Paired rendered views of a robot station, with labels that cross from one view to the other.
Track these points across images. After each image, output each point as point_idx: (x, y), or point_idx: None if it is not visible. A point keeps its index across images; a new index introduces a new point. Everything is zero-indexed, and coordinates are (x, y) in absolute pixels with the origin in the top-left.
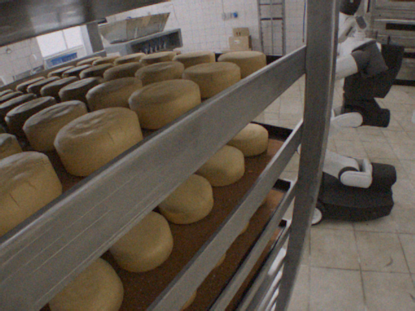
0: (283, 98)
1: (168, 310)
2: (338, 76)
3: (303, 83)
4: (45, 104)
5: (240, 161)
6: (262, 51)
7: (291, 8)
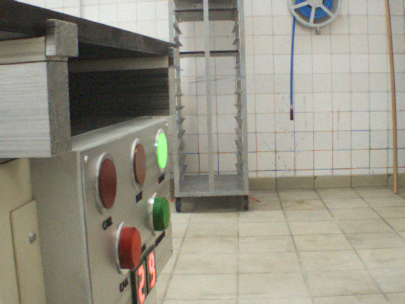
0: (245, 278)
1: None
2: None
3: (303, 230)
4: None
5: None
6: (182, 145)
7: (258, 33)
